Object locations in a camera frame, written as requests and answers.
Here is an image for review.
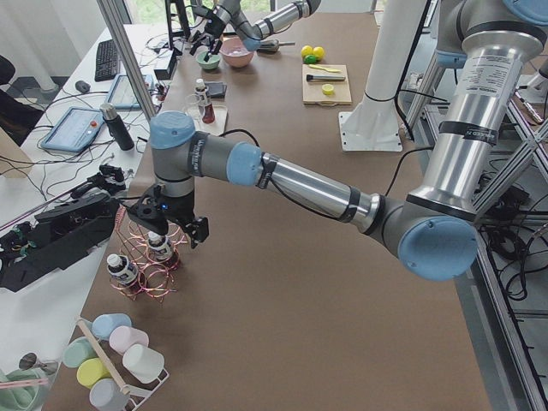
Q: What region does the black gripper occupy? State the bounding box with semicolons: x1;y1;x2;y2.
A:
152;192;198;249
190;16;223;63

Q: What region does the tea bottle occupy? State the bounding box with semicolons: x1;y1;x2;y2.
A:
194;78;215;124
106;253;141;294
147;231;180;270

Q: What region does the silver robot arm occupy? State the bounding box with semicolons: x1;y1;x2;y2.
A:
145;51;477;281

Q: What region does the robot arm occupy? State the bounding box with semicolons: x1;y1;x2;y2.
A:
190;0;321;61

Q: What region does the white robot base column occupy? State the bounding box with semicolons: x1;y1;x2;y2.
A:
339;0;430;152

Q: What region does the green bowl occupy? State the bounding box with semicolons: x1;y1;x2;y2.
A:
195;51;221;71

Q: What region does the pink bowl with ice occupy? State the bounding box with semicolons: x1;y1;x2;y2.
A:
219;37;255;69

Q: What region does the wine glass on tray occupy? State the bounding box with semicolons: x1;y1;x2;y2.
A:
184;94;202;130

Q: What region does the metal ice scoop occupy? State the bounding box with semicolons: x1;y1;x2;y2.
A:
257;39;295;54

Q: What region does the beige serving tray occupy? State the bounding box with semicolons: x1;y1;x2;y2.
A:
196;104;228;135

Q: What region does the yellow lemon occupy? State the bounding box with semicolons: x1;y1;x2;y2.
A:
313;46;325;61
301;45;313;59

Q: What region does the green lime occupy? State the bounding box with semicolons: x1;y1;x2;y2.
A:
303;55;318;64

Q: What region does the yellow small peeler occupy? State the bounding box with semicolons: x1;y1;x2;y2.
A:
308;64;342;73

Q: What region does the far blue teach pendant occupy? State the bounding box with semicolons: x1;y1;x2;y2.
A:
105;74;140;110

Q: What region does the blue teach pendant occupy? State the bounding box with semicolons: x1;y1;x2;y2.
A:
39;107;104;153
105;74;140;110

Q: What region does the black keyboard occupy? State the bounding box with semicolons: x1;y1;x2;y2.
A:
94;39;120;82

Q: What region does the black thermos bottle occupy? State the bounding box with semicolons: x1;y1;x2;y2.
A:
99;102;134;151

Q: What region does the wooden cutting board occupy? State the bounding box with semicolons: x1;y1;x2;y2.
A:
302;64;352;105

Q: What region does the blue cup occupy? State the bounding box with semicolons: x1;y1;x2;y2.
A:
91;313;133;341

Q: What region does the half lemon slice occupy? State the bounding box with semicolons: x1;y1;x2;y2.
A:
321;84;335;95

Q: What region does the pink cup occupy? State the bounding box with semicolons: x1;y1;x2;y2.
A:
109;325;150;354

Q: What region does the computer mouse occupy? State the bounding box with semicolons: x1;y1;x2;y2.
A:
74;80;91;94

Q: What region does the near blue teach pendant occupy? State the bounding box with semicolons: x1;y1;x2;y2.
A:
39;107;104;153

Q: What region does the white cup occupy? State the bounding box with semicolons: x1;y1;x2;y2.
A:
122;343;164;384

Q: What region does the green cup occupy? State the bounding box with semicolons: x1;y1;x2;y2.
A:
62;337;98;368

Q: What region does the yellow cup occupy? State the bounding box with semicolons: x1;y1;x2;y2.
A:
76;357;110;389

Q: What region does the grey cup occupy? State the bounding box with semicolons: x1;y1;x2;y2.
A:
89;378;129;411

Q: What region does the metal jigger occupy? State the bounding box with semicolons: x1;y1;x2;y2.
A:
18;352;58;376

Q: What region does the green plastic container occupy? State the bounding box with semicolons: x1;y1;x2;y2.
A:
1;368;49;410

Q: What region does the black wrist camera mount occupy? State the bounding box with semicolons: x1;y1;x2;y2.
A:
126;182;211;251

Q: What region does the copper wire bottle rack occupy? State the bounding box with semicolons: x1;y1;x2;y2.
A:
110;205;189;303

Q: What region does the black handled knife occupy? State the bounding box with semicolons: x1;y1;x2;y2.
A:
306;74;346;82

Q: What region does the aluminium frame post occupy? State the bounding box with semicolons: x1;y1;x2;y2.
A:
97;0;157;122

